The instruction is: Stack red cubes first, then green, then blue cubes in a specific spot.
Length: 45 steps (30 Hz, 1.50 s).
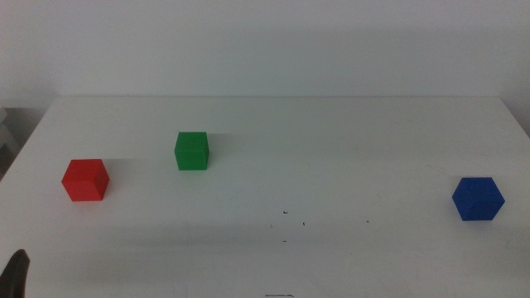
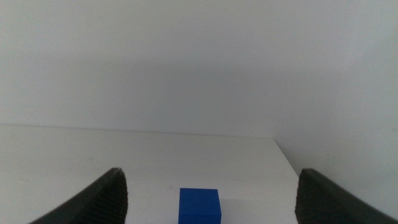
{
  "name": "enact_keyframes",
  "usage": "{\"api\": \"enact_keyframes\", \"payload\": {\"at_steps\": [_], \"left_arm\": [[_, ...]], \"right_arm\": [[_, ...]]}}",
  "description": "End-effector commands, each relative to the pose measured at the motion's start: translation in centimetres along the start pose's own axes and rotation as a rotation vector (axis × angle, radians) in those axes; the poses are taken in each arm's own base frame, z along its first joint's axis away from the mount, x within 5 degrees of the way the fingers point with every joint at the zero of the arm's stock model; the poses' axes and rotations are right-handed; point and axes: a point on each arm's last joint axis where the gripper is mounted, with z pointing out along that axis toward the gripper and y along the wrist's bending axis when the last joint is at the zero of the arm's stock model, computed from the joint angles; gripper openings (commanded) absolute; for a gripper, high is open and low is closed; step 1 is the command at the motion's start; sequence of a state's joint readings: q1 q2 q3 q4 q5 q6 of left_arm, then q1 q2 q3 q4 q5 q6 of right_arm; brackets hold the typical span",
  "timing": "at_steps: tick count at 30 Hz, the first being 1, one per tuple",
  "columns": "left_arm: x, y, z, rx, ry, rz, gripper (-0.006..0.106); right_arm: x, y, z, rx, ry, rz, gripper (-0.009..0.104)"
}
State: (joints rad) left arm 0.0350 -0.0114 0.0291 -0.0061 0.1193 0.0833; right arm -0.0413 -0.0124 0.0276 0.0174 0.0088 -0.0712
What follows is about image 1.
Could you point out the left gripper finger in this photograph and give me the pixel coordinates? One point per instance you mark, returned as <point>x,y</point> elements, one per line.
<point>14,275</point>

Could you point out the red cube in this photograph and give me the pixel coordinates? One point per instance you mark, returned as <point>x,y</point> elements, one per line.
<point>85,184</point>

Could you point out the green cube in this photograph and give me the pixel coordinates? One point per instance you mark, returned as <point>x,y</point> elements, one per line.
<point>191,152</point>

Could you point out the blue cube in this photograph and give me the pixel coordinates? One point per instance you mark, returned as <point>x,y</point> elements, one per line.
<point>478,200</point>

